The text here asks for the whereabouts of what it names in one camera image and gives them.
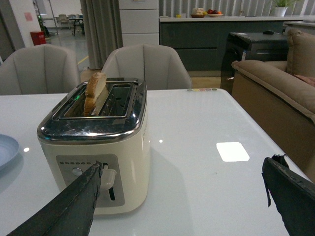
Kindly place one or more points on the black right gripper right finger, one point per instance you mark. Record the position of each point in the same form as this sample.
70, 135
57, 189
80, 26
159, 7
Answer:
293, 195

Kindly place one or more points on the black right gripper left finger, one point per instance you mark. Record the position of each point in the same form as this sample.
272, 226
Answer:
71, 212

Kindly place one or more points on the grey toaster lever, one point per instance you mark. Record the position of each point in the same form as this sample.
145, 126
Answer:
107, 177

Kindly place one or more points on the light blue round plate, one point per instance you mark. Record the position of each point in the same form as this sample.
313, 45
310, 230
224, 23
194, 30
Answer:
9, 148

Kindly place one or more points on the slice of brown bread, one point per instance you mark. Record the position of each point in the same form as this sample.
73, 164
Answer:
96, 94

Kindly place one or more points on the cream and chrome toaster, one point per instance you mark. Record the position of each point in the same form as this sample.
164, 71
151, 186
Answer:
117, 136

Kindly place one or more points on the beige sofa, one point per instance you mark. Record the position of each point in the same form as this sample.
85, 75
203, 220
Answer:
280, 97

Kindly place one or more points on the coloured dots sticker strip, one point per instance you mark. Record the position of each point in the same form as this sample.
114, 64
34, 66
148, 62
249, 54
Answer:
202, 89

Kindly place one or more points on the left grey upholstered chair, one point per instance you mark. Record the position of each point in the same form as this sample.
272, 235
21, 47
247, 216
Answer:
41, 69

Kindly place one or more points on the grey upholstered chair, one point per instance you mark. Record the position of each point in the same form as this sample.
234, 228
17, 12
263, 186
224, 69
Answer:
41, 69
159, 66

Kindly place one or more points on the black appliance with door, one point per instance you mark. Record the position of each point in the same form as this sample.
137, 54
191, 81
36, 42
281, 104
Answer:
250, 46

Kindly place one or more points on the black computer mouse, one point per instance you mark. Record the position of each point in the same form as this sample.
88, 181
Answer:
268, 32

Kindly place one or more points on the right grey upholstered chair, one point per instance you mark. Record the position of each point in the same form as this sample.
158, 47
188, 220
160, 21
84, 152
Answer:
159, 66

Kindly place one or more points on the dark grey kitchen counter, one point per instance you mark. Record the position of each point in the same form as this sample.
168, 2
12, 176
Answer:
201, 42

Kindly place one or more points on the red box on floor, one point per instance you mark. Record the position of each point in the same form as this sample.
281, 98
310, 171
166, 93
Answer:
38, 37

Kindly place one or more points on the potted green plant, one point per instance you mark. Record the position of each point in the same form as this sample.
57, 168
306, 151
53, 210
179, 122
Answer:
280, 7

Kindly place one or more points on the distant table with chairs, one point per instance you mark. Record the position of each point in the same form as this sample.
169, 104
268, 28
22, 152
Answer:
73, 21

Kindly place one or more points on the grey curtain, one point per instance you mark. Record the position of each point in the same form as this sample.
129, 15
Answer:
103, 32

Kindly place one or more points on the fruit bowl on counter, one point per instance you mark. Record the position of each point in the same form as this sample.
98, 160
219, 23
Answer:
214, 13

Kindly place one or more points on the glass jar on counter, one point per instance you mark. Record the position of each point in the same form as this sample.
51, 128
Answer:
198, 13

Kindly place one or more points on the white cabinet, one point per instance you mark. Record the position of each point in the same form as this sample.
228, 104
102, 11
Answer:
139, 21

